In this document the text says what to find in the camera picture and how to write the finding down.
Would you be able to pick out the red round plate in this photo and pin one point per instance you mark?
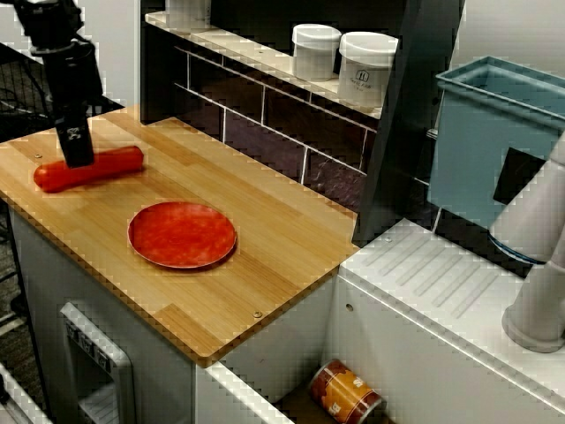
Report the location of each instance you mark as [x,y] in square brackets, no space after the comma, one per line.
[181,234]

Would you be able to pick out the white toy sink unit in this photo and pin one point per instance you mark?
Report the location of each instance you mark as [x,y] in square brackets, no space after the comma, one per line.
[419,318]

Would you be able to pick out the wide black upright panel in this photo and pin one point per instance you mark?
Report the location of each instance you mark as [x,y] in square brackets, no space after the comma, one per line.
[406,132]

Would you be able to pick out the white appliance front panel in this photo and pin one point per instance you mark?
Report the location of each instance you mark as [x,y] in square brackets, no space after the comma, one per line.
[119,362]

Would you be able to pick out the white toy kitchen cabinet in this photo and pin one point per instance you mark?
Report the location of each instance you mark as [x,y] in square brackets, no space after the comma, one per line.
[154,366]

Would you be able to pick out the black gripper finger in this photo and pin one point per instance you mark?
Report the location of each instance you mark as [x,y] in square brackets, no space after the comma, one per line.
[75,141]

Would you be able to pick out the white kitchen shelf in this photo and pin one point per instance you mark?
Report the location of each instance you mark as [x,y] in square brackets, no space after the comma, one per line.
[247,48]

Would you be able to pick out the orange soup can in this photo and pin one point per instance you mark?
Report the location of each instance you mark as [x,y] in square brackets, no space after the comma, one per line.
[344,391]

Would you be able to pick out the silver aluminium frame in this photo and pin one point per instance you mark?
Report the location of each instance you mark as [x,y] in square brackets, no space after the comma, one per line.
[17,397]

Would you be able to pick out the white labelled container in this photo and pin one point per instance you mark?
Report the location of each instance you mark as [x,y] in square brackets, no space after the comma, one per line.
[190,9]

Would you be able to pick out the white jar with logo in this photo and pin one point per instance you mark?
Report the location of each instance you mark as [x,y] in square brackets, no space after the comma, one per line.
[366,75]

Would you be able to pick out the narrow black upright panel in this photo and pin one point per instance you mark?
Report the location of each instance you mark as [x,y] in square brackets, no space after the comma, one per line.
[154,66]

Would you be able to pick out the plain white jar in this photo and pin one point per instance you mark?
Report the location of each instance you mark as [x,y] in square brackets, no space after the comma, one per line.
[315,48]

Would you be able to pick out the teal plastic bin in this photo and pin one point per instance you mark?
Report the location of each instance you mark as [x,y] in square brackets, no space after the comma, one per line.
[468,146]

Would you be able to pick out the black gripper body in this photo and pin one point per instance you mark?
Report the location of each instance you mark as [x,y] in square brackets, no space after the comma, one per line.
[73,79]

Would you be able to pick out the dark tile backsplash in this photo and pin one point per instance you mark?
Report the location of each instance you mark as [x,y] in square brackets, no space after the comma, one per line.
[282,128]

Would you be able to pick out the red toy sausage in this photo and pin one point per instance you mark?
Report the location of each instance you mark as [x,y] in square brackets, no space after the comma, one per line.
[115,165]

